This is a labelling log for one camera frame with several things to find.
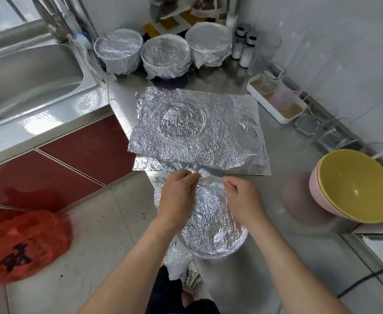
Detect person's left forearm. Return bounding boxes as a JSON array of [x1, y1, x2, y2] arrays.
[[77, 222, 187, 314]]

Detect white rectangular tray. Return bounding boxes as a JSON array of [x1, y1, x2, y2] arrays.
[[246, 75, 308, 126]]

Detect stainless steel sink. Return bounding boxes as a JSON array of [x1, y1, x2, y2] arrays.
[[0, 36, 110, 167]]

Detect black cable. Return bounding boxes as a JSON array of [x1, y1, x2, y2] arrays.
[[339, 261, 383, 298]]

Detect white shaker with black lid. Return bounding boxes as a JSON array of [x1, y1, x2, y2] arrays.
[[231, 26, 246, 60], [239, 32, 257, 69]]

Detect person's right white shoe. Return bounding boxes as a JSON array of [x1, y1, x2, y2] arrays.
[[181, 261, 202, 293]]

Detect yellow bowl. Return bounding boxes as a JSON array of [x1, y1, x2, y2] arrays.
[[317, 150, 383, 224]]

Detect white corner shelf rack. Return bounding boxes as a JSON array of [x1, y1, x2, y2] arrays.
[[149, 0, 225, 37]]

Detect foil-covered bowl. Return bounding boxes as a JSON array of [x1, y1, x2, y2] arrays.
[[154, 168, 249, 280], [141, 34, 192, 80], [93, 28, 144, 76]]

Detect white dish brush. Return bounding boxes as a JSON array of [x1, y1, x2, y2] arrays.
[[74, 34, 93, 50]]

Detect foil-wrapped bowl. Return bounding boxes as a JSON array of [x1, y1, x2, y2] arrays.
[[185, 21, 233, 69]]

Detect tall white steel-capped bottle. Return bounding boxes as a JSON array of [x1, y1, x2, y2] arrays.
[[226, 0, 245, 30]]

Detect steel faucet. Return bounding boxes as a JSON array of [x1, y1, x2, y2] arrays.
[[31, 0, 68, 43]]

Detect pink bowl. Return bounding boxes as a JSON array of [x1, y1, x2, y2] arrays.
[[309, 165, 339, 218]]

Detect person's right forearm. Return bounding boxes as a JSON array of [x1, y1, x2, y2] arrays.
[[247, 219, 352, 314]]

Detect stack of aluminium foil sheets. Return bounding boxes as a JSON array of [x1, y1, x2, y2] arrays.
[[128, 86, 272, 177]]

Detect metal window railing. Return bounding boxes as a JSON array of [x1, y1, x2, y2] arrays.
[[0, 0, 48, 37]]

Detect red kitchen cabinet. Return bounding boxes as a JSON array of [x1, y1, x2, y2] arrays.
[[0, 114, 137, 229]]

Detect red plastic bag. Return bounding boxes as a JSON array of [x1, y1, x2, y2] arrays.
[[0, 210, 73, 284]]

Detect person's dark trousers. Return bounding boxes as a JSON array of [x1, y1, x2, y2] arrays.
[[146, 266, 220, 314]]

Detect person's left hand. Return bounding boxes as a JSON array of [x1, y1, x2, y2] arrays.
[[155, 168, 202, 234]]

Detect person's right hand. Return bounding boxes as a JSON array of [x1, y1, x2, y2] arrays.
[[222, 176, 269, 229]]

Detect pink translucent cup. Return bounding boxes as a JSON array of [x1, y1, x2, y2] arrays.
[[270, 82, 301, 113]]

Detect colourful snack packet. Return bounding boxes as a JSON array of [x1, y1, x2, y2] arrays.
[[191, 0, 217, 18]]

